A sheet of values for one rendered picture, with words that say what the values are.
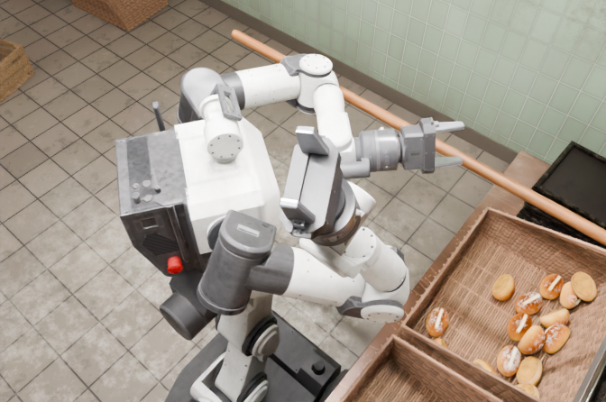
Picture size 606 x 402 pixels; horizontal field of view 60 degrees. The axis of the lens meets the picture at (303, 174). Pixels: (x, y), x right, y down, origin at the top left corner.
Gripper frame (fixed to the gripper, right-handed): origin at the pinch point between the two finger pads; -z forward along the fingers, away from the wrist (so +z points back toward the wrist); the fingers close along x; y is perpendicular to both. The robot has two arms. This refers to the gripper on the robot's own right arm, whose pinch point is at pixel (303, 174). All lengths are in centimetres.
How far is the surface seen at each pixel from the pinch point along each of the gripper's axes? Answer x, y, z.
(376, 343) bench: -14, 0, 119
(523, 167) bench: 64, 42, 157
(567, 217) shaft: 20, 42, 71
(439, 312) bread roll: -1, 17, 120
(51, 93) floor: 91, -226, 194
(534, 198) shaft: 24, 35, 72
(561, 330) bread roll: 1, 53, 124
